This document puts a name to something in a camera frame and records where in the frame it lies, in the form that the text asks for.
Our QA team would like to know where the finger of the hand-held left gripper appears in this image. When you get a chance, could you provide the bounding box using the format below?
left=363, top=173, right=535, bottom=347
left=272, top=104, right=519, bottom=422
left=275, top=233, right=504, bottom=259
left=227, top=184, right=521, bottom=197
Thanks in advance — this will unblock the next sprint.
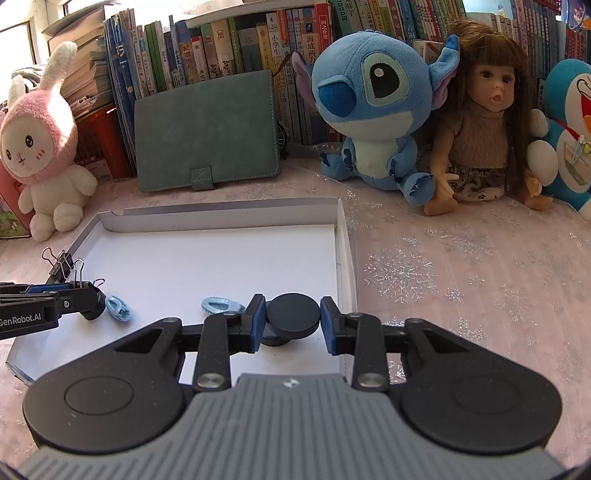
left=0, top=281, right=100, bottom=297
left=54, top=288, right=106, bottom=322

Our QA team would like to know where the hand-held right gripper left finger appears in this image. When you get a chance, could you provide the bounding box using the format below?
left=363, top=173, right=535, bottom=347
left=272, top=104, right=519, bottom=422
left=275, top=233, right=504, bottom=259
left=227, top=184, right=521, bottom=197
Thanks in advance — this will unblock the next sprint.
left=113, top=294, right=267, bottom=393

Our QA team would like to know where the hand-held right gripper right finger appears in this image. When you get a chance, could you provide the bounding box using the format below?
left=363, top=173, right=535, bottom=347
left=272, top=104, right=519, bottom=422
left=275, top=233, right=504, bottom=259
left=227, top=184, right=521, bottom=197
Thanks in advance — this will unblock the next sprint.
left=320, top=296, right=467, bottom=393

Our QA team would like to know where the light blue hair clip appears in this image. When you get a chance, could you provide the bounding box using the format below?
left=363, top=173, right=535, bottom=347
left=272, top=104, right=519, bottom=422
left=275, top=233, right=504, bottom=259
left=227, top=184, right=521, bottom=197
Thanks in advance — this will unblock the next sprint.
left=201, top=295, right=245, bottom=317
left=105, top=295, right=134, bottom=323

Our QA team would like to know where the black binder clip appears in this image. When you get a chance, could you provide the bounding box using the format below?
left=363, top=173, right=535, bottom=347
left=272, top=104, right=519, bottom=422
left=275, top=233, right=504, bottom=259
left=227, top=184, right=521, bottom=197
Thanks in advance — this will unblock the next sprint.
left=73, top=260, right=106, bottom=289
left=42, top=248, right=75, bottom=284

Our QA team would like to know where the white cardboard box tray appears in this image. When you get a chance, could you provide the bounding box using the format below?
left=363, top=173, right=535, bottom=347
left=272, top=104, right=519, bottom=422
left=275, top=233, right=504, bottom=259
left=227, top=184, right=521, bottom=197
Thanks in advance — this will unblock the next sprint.
left=6, top=198, right=358, bottom=386

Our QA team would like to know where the pink house-shaped box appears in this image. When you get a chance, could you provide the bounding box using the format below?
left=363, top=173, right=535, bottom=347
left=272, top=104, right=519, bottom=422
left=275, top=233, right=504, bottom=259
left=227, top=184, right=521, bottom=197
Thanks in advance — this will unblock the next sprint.
left=0, top=161, right=35, bottom=239

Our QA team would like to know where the pink bunny plush toy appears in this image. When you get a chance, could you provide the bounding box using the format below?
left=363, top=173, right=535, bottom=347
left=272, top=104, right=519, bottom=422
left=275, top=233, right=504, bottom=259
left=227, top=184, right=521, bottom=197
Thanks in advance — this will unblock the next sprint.
left=0, top=41, right=99, bottom=243

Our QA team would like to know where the red plastic crate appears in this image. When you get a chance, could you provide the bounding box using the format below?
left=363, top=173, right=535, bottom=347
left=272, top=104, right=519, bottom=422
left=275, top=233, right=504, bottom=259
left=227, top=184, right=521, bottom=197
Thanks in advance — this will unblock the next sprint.
left=74, top=106, right=134, bottom=181

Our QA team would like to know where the green notebook case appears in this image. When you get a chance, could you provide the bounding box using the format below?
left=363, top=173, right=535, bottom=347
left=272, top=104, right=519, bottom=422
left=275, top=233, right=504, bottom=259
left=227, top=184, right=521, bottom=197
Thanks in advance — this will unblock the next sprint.
left=134, top=69, right=281, bottom=192

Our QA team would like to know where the blue alien plush toy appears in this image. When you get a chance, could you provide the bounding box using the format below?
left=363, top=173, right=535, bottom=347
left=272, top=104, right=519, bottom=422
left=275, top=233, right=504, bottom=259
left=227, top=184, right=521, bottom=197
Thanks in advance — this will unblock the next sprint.
left=291, top=30, right=460, bottom=207

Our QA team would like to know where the grey cloth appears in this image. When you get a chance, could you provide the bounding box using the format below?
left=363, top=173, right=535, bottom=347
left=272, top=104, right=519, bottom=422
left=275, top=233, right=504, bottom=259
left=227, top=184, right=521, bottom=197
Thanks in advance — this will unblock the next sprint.
left=9, top=67, right=47, bottom=86

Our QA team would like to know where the stack of books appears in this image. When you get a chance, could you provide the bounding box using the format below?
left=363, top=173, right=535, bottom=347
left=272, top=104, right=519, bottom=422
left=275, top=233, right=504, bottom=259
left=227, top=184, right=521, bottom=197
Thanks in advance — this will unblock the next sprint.
left=46, top=4, right=121, bottom=121

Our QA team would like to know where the long-haired baby doll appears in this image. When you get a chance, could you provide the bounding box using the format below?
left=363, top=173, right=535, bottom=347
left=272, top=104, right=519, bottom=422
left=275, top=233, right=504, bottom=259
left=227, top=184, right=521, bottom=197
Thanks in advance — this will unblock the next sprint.
left=422, top=21, right=543, bottom=217

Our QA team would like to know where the row of books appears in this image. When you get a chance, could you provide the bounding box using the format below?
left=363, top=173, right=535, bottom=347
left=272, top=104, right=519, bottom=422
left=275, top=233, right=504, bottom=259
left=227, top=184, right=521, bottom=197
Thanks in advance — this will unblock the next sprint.
left=104, top=0, right=591, bottom=144

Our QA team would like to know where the blue robot cat plush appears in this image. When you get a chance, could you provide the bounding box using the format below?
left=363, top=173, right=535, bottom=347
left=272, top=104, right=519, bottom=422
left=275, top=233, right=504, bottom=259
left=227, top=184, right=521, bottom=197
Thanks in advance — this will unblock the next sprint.
left=526, top=58, right=591, bottom=215

